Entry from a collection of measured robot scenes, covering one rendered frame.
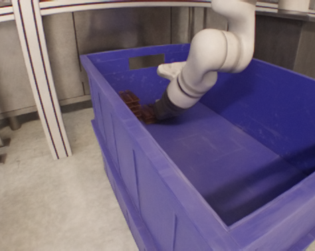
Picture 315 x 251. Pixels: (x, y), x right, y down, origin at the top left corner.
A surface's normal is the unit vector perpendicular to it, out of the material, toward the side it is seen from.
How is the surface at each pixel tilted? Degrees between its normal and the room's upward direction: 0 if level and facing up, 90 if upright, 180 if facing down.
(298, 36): 90
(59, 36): 90
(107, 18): 90
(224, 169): 0
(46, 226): 0
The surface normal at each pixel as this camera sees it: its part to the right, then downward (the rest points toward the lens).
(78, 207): -0.02, -0.86
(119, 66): 0.43, 0.45
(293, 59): -0.88, 0.25
